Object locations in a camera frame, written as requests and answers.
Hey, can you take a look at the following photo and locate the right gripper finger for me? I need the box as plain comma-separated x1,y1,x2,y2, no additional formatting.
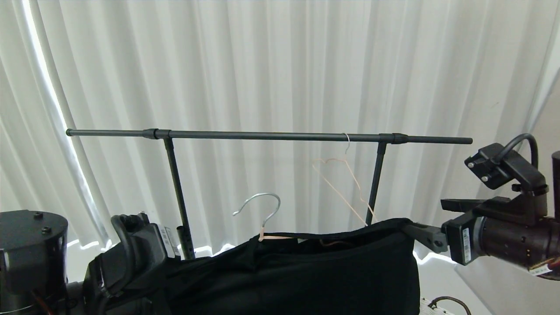
402,223,448,253

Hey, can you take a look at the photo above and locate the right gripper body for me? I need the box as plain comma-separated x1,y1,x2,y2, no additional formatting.
442,214,553,267

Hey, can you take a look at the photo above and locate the black garment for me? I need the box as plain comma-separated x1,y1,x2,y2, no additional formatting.
164,218,420,315

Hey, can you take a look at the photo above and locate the pink clothes hanger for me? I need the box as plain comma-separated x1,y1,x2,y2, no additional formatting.
311,133,379,227
232,192,307,242

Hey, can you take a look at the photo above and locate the white laundry basket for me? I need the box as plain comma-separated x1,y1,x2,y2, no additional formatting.
419,296,472,315

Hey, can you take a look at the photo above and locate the black clothes rack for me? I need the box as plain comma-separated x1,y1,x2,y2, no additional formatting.
66,128,473,263

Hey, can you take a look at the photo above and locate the white curtain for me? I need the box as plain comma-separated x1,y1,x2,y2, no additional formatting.
0,0,560,267

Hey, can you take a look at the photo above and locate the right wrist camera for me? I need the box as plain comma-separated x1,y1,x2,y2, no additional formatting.
440,142,550,215

